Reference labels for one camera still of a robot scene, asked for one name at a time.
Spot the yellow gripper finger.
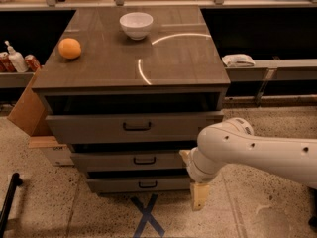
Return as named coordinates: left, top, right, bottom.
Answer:
left=179, top=150, right=190, bottom=164
left=190, top=182, right=210, bottom=211

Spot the grey drawer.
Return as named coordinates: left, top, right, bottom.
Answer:
left=46, top=111, right=223, bottom=144
left=71, top=151, right=185, bottom=173
left=86, top=176, right=190, bottom=193

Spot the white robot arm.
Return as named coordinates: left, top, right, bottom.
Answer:
left=179, top=118, right=317, bottom=211

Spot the grey bottom drawer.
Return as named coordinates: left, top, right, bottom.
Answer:
left=86, top=176, right=190, bottom=193

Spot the grey top drawer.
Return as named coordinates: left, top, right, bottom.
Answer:
left=46, top=111, right=223, bottom=144

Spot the grey drawer cabinet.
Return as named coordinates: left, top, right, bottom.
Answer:
left=33, top=7, right=230, bottom=179

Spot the blue tape cross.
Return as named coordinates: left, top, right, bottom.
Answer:
left=131, top=194, right=165, bottom=238

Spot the folded white cloth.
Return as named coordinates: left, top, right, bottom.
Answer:
left=222, top=54, right=256, bottom=67

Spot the white box on floor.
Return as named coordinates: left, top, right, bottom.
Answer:
left=29, top=136, right=73, bottom=166

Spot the white ceramic bowl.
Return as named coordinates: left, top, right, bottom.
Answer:
left=120, top=12, right=154, bottom=40

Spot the orange fruit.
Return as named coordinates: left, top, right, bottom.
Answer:
left=58, top=38, right=81, bottom=60

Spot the brown cardboard box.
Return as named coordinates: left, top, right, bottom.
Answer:
left=7, top=70, right=52, bottom=137

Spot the black left base leg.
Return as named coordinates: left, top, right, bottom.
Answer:
left=0, top=173, right=23, bottom=238

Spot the red soda can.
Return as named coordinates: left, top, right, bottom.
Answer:
left=25, top=55, right=42, bottom=71

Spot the white pump bottle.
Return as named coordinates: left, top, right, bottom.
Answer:
left=5, top=41, right=28, bottom=72

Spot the red can at edge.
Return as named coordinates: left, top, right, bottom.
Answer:
left=0, top=52, right=16, bottom=72

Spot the grey metal shelf rail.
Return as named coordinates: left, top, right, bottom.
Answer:
left=226, top=59, right=317, bottom=82

